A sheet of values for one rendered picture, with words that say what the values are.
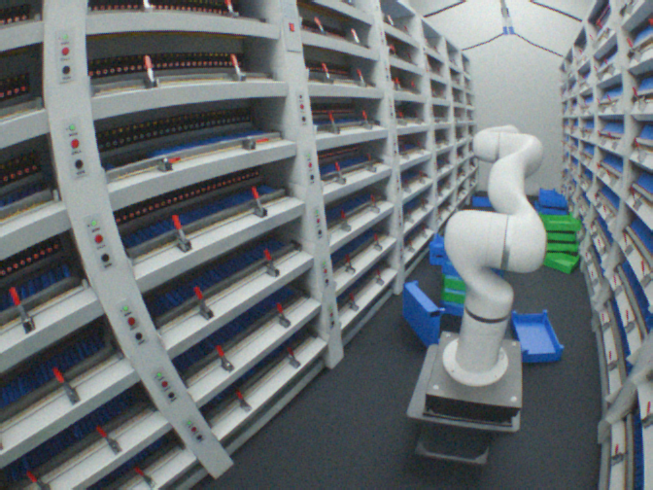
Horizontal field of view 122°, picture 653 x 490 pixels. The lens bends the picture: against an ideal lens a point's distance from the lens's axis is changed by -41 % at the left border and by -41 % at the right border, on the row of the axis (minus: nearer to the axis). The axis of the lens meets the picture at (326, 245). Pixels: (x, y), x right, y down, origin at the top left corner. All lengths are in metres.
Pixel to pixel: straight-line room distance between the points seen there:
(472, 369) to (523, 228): 0.39
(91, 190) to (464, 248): 0.77
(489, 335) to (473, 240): 0.25
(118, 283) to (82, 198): 0.20
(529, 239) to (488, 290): 0.15
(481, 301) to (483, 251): 0.12
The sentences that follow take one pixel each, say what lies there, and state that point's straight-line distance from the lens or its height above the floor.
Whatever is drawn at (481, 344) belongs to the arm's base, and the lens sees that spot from 0.78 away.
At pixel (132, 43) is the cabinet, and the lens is 1.01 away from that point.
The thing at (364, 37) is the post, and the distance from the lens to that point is 1.70.
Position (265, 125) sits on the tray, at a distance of 1.10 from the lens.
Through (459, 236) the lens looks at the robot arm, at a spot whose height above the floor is 0.76.
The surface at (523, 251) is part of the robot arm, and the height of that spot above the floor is 0.75.
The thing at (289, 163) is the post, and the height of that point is 0.90.
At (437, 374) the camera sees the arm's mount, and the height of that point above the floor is 0.38.
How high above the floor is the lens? 1.00
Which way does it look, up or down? 22 degrees down
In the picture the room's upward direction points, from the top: 8 degrees counter-clockwise
